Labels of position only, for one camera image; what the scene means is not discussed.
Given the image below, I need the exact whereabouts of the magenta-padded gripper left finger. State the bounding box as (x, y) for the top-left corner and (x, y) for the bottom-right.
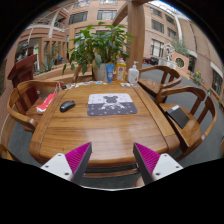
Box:
(40, 142), (93, 186)

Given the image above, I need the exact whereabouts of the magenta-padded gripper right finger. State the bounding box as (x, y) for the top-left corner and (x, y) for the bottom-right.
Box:
(133, 142), (184, 185)

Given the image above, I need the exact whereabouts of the black computer mouse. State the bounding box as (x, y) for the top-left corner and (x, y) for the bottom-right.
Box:
(59, 100), (76, 113)

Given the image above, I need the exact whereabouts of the grey white printed mouse pad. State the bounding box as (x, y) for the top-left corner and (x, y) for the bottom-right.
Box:
(87, 93), (138, 117)

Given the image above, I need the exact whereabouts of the wooden armchair holding notebook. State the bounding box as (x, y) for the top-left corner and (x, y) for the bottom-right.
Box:
(155, 85), (218, 161)

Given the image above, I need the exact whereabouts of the black notebook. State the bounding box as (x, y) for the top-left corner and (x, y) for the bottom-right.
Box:
(165, 104), (190, 130)

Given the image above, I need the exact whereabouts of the red paper bag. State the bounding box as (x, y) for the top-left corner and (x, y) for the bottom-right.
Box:
(35, 92), (58, 115)

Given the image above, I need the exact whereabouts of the empty wooden armchair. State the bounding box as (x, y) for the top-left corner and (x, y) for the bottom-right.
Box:
(137, 65), (183, 98)

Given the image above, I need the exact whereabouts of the wooden armchair holding red bag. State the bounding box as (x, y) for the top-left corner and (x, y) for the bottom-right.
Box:
(6, 79), (64, 133)

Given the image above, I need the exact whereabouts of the wooden chair behind plant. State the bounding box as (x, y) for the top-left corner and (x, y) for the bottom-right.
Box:
(72, 64), (94, 84)

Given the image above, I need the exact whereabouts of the white pump bottle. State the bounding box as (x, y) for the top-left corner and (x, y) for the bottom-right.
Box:
(127, 61), (140, 85)

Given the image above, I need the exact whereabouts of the blue squeeze tube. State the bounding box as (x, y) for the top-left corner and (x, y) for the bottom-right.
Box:
(106, 63), (115, 84)

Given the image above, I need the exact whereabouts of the yellow dish soap bottle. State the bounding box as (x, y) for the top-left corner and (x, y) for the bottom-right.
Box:
(116, 57), (128, 83)

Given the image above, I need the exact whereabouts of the yellow flowering plant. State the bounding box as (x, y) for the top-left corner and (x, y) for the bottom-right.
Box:
(193, 70), (203, 86)

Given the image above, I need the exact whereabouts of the dark red wooden lectern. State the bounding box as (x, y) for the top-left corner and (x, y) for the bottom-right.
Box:
(7, 54), (38, 88)

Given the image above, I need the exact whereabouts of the white sculpture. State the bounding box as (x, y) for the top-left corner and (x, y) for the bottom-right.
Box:
(165, 43), (176, 62)

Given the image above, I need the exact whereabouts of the green potted plant white pot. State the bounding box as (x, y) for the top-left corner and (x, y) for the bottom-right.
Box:
(61, 21), (135, 82)

